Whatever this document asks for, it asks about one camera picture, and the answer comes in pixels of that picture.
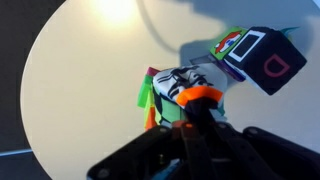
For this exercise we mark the yellow-green foam cube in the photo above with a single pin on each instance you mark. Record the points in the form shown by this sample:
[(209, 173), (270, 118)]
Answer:
[(151, 100)]

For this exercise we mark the black plush cube white square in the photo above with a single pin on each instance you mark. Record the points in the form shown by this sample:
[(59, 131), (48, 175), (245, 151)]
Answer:
[(270, 61)]

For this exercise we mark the magenta foam cube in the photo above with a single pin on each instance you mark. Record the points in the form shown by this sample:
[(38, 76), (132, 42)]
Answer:
[(152, 71)]

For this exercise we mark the orange foam cube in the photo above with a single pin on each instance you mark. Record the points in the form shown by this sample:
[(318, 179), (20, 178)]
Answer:
[(150, 119)]

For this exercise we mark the green foam cube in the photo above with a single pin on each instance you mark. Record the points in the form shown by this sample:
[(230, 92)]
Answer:
[(145, 91)]

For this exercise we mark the black gripper finger with orange tip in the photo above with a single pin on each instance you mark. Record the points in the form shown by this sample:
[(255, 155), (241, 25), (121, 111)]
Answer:
[(199, 97)]

